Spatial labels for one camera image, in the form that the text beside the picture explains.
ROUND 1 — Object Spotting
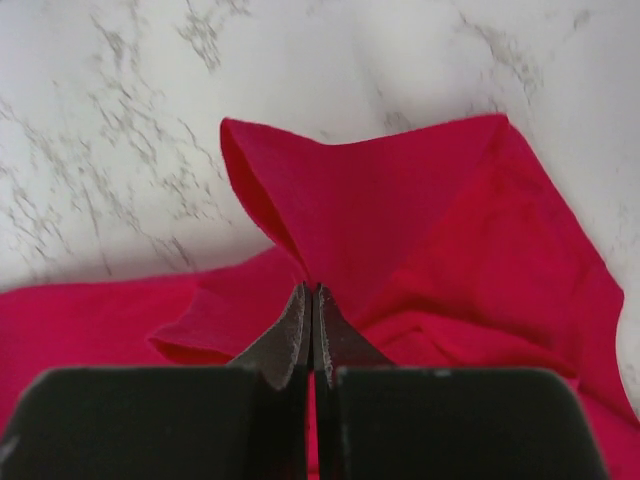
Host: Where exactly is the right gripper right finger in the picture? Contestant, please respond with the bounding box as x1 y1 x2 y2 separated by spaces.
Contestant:
312 286 609 479

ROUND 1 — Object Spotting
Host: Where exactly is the crimson t shirt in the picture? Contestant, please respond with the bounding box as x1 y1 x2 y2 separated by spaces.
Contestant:
1 114 639 479

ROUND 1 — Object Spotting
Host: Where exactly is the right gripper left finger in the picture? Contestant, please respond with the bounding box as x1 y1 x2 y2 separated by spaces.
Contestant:
1 284 310 479

